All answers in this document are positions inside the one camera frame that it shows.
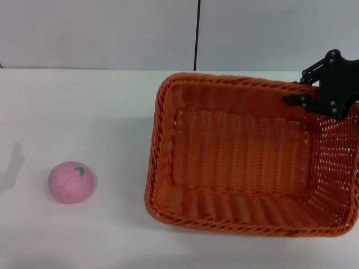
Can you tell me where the orange woven wicker basket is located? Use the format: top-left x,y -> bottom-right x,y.
144,72 -> 359,238

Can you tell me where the pink peach toy ball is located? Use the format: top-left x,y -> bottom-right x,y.
47,161 -> 95,206

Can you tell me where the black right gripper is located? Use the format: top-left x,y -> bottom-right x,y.
283,49 -> 359,120

